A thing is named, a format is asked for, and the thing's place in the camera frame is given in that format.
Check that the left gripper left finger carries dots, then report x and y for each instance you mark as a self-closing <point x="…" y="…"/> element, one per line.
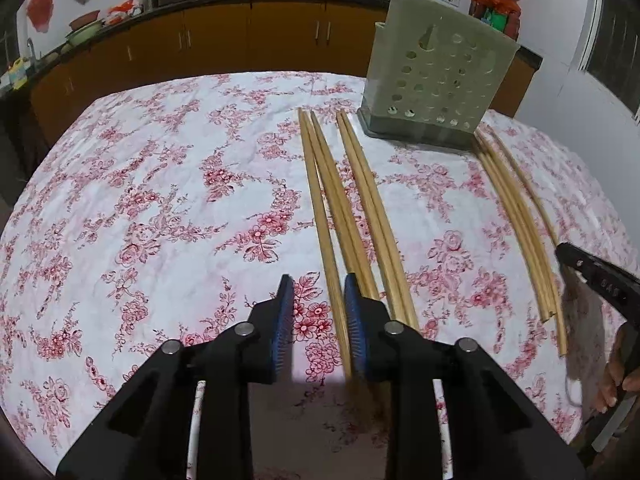
<point x="144" y="431"/>

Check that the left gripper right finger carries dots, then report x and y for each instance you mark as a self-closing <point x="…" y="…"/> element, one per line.
<point x="495" y="431"/>

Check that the lower wooden kitchen cabinets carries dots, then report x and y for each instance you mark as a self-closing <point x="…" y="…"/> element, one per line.
<point x="207" y="37"/>

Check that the right hand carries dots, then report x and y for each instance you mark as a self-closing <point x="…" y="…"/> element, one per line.
<point x="614" y="375"/>

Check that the floral pink white tablecloth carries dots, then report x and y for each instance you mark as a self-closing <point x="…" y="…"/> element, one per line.
<point x="168" y="211"/>

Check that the right window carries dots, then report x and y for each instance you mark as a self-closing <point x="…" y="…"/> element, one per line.
<point x="613" y="58"/>

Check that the green perforated utensil holder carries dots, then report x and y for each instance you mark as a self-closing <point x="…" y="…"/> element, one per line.
<point x="432" y="75"/>

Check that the orange bag with boxes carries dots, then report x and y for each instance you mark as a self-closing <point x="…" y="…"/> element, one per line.
<point x="503" y="15"/>

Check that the yellow detergent bottle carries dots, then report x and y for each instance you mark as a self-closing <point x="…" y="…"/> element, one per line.
<point x="18" y="73"/>

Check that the sink faucet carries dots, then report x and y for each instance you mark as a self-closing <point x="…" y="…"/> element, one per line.
<point x="33" y="60"/>

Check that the stacked bowls on counter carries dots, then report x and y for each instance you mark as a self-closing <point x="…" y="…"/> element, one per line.
<point x="84" y="27"/>

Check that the orange bag on counter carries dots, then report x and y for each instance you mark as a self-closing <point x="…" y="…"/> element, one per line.
<point x="121" y="12"/>

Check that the red plastic bag on wall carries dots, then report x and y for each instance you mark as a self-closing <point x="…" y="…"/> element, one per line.
<point x="40" y="13"/>

